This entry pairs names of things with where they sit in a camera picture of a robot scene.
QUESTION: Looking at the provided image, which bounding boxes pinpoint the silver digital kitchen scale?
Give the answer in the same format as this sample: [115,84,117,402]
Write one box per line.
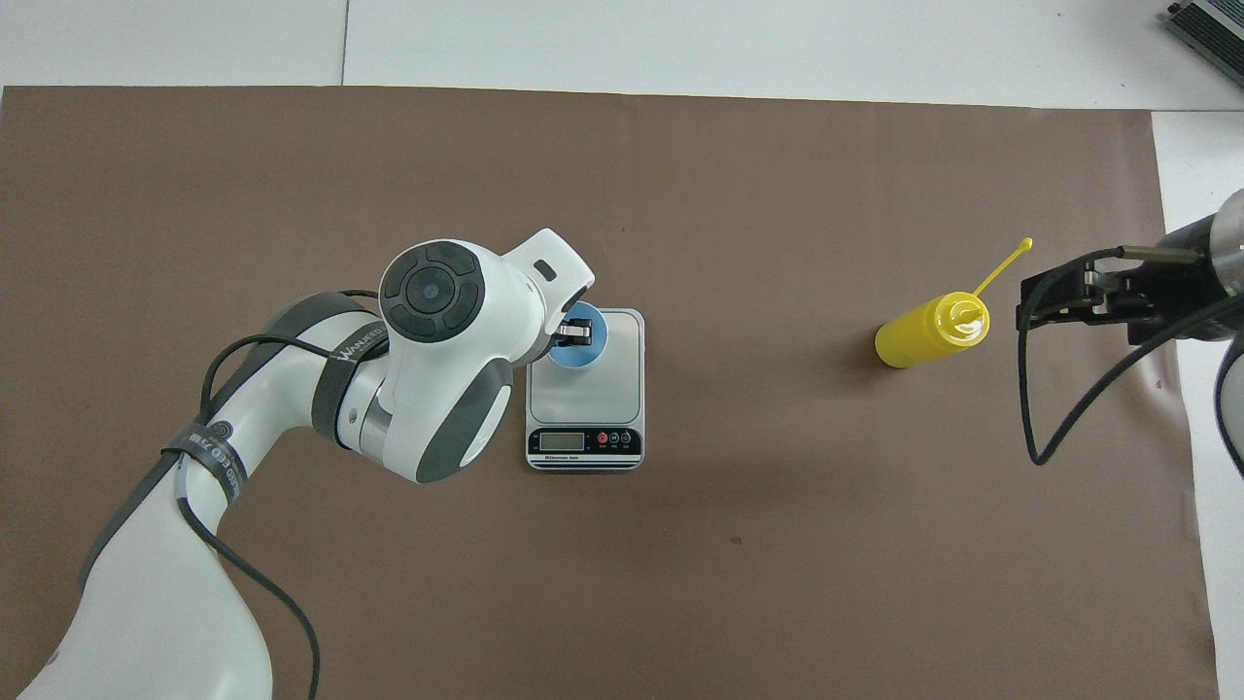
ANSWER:
[526,307,646,473]

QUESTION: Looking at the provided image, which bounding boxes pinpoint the yellow squeeze bottle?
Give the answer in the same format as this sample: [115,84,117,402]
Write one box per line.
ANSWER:
[874,236,1035,370]

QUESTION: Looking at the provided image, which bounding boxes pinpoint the light blue paper cup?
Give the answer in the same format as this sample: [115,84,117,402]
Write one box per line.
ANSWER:
[546,302,610,373]

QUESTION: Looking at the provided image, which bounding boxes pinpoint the grey ribbed power supply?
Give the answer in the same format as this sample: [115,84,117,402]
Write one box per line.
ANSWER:
[1165,0,1244,65]

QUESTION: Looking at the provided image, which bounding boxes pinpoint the brown paper mat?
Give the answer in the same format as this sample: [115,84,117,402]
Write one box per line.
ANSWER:
[0,85,1222,700]

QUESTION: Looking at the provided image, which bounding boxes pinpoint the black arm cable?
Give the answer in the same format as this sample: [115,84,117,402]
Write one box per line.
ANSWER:
[174,288,392,700]
[1017,245,1244,468]

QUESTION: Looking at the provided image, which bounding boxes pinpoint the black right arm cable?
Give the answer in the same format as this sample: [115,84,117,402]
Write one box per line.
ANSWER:
[1017,245,1244,468]

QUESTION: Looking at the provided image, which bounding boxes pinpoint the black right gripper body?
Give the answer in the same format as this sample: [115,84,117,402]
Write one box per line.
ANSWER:
[1102,216,1241,343]

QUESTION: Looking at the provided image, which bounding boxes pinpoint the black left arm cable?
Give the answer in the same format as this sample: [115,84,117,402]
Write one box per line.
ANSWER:
[174,288,392,700]

